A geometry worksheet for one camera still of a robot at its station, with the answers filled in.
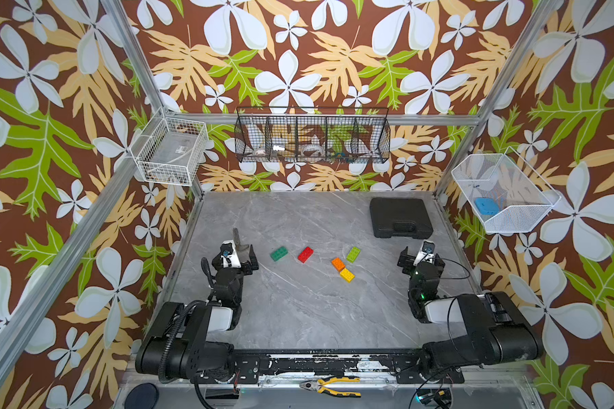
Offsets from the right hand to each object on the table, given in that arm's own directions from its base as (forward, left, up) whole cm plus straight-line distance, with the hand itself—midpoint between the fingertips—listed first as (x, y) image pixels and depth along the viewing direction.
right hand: (419, 250), depth 90 cm
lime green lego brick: (+4, +22, -8) cm, 24 cm away
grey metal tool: (+11, +69, -9) cm, 71 cm away
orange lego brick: (-1, +29, -8) cm, 30 cm away
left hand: (0, +65, +4) cm, 65 cm away
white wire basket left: (+23, +87, +27) cm, 94 cm away
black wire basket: (+38, +26, +23) cm, 51 cm away
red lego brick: (+3, +41, -8) cm, 42 cm away
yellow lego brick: (-5, +25, -9) cm, 27 cm away
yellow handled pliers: (-40, +37, -9) cm, 55 cm away
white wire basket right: (+10, -25, +18) cm, 33 cm away
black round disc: (-42, +88, -12) cm, 98 cm away
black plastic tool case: (+25, -5, -12) cm, 29 cm away
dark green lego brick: (+4, +51, -8) cm, 52 cm away
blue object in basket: (+6, -17, +17) cm, 25 cm away
